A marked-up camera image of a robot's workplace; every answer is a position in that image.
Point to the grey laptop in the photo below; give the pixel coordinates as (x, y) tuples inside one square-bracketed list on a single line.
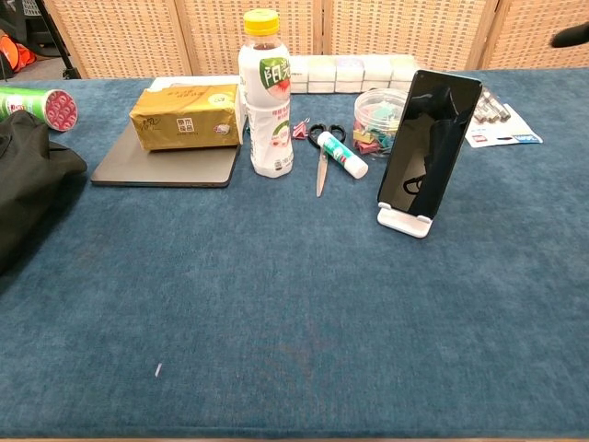
[(161, 168)]

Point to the white glue stick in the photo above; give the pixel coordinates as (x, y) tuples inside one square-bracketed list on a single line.
[(343, 154)]

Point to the wrapped card box pack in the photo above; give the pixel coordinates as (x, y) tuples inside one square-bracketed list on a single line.
[(349, 73)]

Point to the blue table mat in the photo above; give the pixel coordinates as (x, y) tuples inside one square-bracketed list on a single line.
[(276, 299)]

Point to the black tripod stand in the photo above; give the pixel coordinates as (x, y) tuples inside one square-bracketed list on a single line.
[(62, 41)]

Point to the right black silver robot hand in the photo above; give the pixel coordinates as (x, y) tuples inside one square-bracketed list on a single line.
[(573, 37)]

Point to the orange bag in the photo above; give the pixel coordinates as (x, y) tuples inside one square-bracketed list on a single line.
[(16, 55)]

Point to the white drink bottle yellow cap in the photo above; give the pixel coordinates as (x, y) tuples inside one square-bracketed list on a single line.
[(269, 115)]

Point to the clear jar of clips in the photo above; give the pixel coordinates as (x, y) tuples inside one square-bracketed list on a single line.
[(375, 124)]

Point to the black smartphone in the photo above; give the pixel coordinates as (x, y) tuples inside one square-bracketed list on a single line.
[(428, 147)]

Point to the yellow tissue pack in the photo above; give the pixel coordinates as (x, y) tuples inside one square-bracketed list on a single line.
[(184, 117)]

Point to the green chip can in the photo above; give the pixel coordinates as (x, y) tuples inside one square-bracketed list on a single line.
[(32, 106)]

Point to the black fabric bag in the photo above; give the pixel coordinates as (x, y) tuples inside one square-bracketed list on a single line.
[(27, 184)]

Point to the pink binder clip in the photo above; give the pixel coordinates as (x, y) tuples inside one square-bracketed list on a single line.
[(300, 130)]

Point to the wicker folding screen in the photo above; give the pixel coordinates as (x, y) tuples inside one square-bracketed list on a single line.
[(184, 37)]

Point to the white phone stand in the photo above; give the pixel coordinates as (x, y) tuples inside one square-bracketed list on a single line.
[(405, 225)]

